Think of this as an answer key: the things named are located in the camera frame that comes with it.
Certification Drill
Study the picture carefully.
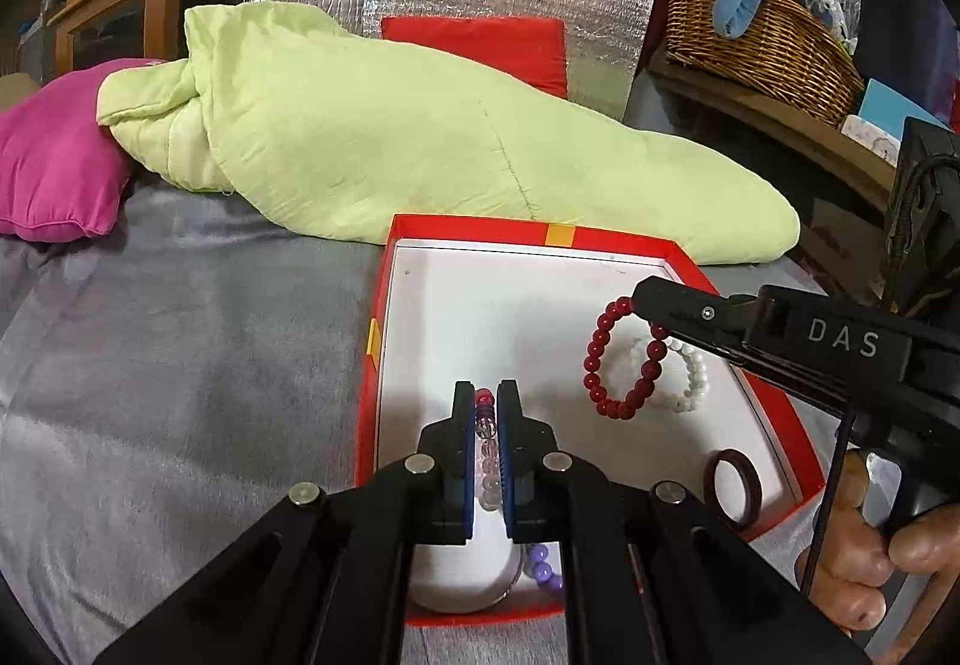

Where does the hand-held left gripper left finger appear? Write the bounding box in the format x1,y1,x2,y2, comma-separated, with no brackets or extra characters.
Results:
94,378,481,665

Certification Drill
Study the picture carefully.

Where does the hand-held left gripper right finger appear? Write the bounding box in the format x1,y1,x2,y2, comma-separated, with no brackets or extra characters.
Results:
495,378,871,665

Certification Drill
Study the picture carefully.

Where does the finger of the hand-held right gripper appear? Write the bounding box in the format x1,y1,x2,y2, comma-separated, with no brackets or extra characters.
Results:
630,275,758,366

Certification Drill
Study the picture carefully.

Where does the clear pink bead bracelet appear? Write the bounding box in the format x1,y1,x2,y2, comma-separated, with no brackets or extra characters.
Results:
471,389,502,512

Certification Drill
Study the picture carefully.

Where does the white bead bracelet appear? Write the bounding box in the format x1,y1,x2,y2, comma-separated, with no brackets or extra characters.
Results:
607,335,710,413

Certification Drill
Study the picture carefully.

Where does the dark red bead bracelet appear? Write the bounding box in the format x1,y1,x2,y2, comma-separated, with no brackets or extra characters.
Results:
583,296,670,420

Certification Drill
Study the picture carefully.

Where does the red shallow gift box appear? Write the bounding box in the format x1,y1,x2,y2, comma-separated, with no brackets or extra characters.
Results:
356,213,826,628

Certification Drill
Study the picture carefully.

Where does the purple bead bracelet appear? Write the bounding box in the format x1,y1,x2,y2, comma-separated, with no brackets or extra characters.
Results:
525,541,565,595

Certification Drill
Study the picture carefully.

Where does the silver bangle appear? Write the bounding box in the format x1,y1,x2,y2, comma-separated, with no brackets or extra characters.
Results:
409,545,526,615

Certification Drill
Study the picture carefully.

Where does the dark red bangle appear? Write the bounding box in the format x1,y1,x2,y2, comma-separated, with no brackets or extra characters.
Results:
703,449,764,531

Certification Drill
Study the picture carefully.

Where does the person's right hand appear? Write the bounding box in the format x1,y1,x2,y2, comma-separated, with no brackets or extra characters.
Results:
795,447,960,640

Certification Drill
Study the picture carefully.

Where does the small white box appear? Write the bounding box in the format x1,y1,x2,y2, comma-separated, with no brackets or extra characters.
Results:
838,113,901,167

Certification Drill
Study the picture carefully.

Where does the wooden side table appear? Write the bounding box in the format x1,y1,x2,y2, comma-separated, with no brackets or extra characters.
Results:
649,53,901,306

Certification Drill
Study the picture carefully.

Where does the blue cardboard box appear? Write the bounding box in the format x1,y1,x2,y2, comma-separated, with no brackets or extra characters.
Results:
857,78,927,133

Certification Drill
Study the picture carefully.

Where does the wicker basket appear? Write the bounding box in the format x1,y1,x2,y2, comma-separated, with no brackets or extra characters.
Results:
664,0,865,127

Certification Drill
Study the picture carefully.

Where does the grey blanket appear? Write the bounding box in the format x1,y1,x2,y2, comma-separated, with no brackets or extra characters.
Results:
0,173,833,665

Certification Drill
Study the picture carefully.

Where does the light green quilt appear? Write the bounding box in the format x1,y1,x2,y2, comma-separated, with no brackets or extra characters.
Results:
97,3,800,265

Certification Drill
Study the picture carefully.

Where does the dark blue bag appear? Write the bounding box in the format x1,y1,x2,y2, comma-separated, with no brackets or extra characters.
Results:
855,0,960,133

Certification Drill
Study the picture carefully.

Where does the red cushion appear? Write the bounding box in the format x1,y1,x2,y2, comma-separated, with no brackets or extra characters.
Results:
380,16,569,100

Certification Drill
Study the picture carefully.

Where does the pink pillow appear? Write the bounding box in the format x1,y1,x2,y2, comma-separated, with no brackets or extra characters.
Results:
0,59,162,242

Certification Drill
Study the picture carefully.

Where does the thin black cable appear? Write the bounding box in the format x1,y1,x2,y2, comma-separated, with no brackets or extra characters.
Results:
808,406,856,587

